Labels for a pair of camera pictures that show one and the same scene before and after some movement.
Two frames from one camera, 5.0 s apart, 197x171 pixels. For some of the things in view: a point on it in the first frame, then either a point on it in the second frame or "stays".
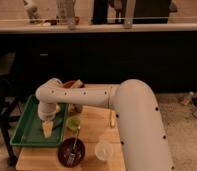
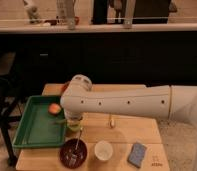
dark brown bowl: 65,148 stays
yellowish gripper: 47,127 -> 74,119
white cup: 103,151 stays
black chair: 7,108 stays
